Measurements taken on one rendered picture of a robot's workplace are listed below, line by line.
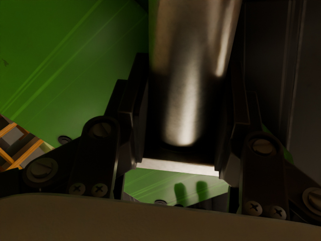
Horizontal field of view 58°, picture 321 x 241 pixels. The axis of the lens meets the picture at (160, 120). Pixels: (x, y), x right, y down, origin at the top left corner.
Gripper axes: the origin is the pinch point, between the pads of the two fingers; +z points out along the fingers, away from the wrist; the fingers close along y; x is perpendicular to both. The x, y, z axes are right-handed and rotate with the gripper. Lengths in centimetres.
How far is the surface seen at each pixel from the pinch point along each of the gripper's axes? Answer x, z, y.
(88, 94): -1.9, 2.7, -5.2
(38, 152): -451, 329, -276
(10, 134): -402, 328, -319
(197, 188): -9.5, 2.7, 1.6
